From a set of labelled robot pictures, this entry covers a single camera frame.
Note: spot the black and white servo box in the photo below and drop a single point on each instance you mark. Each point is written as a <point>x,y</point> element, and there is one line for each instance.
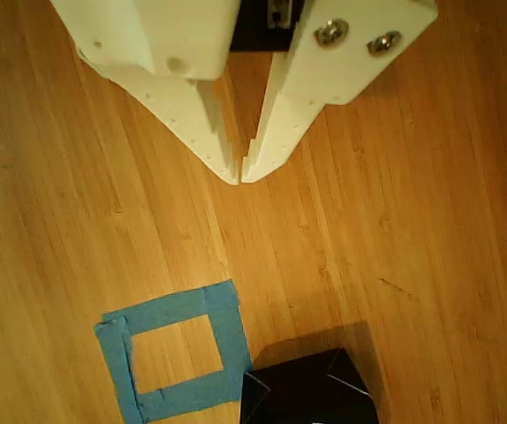
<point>306,393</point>

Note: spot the blue tape square target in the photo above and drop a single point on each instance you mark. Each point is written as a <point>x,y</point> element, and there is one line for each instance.
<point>169,309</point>

